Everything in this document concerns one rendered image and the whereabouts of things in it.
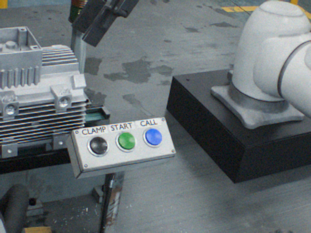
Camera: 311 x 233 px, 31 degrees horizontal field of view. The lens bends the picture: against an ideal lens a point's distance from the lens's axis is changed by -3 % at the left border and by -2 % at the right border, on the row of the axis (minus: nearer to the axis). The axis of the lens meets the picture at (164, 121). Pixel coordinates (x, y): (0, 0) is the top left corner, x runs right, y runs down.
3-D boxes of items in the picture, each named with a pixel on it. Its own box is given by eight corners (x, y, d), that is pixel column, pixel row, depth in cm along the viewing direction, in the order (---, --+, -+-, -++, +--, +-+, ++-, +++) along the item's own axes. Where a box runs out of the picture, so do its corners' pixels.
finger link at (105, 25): (121, 5, 98) (128, 12, 96) (104, 29, 99) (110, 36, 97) (114, 1, 97) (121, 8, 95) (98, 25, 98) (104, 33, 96)
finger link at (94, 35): (116, 13, 99) (118, 15, 99) (94, 45, 101) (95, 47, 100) (104, 5, 97) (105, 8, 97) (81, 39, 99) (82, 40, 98)
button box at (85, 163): (75, 180, 94) (83, 170, 90) (64, 140, 96) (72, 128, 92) (165, 163, 102) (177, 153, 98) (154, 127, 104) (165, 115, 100)
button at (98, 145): (90, 158, 93) (93, 154, 91) (85, 141, 93) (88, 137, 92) (106, 155, 94) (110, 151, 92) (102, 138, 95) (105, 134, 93)
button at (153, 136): (145, 149, 97) (149, 145, 96) (140, 132, 98) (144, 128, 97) (161, 146, 99) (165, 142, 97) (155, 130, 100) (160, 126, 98)
